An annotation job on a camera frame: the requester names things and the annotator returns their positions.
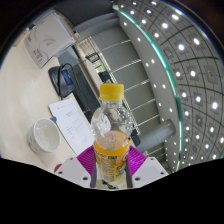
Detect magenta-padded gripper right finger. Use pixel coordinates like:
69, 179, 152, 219
125, 145, 169, 188

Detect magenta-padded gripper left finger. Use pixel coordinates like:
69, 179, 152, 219
54, 145, 98, 188

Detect yellow-capped clear drink bottle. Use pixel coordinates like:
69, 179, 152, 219
90, 83, 132, 184

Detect grey round column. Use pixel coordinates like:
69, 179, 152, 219
134, 119, 177, 154

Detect white patterned cup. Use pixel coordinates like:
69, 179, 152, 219
26, 117, 62, 154

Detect printed white paper sheet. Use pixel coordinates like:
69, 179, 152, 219
48, 97, 95, 157

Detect long curved conference desk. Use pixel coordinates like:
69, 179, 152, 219
71, 46, 104, 114

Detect round ceiling lights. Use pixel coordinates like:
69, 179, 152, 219
118, 0, 224, 161

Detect black conference microphone unit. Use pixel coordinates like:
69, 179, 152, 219
47, 63, 78, 99

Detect white printed carton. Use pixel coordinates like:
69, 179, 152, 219
23, 9, 79, 69

